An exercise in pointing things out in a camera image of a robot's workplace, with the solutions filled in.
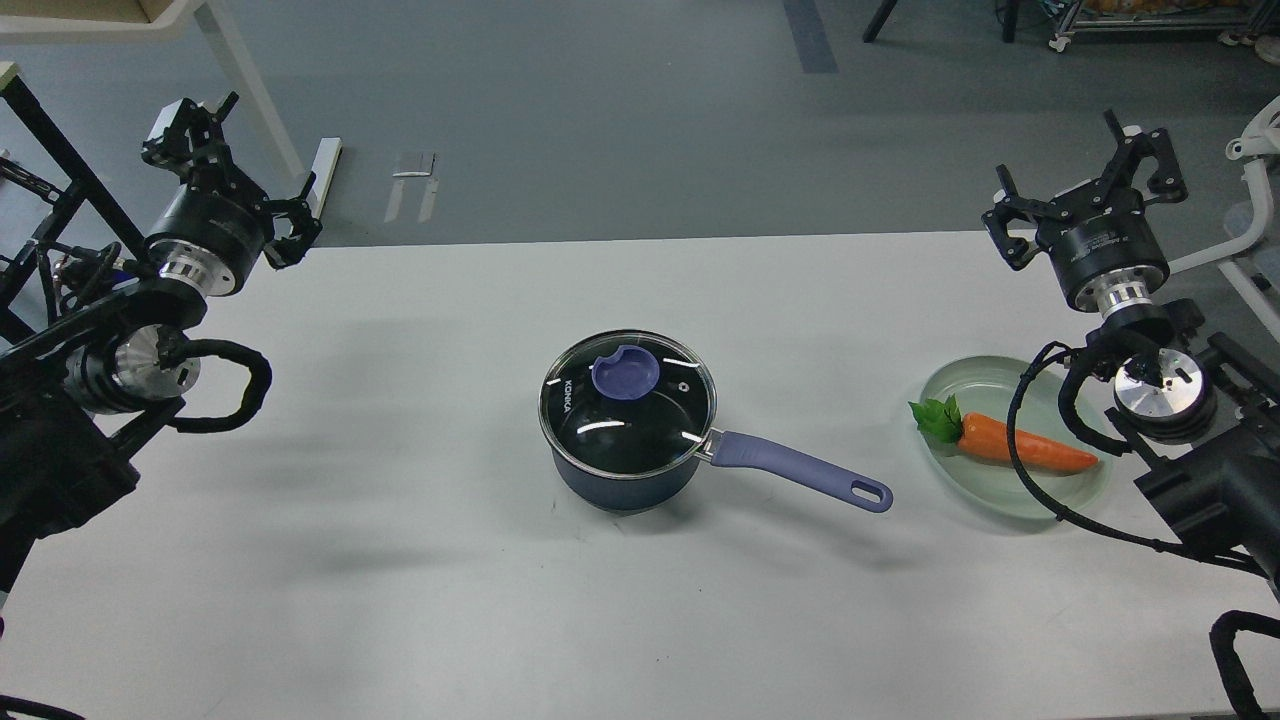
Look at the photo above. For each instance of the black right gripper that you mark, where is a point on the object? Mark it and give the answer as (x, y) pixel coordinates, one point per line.
(1087, 243)

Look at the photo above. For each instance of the blue saucepan with handle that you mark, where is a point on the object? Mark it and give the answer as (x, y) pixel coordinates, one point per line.
(727, 449)

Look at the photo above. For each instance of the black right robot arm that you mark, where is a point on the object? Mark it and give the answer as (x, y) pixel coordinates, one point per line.
(1203, 421)

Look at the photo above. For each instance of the glass lid with blue knob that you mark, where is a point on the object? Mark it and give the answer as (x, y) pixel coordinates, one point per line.
(626, 404)

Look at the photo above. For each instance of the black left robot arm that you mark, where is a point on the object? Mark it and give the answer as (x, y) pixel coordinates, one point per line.
(97, 314)

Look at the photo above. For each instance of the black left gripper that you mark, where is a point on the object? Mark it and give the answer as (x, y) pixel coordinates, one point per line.
(219, 215)

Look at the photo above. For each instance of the black metal rack frame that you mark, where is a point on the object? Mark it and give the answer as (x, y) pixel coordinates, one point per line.
(84, 188)

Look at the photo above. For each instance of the orange toy carrot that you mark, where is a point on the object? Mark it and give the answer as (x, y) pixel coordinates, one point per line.
(987, 438)

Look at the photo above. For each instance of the pale green oval plate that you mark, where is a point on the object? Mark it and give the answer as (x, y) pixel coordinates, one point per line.
(986, 384)

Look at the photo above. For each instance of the metal wheeled cart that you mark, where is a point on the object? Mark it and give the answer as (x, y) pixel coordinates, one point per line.
(1231, 22)

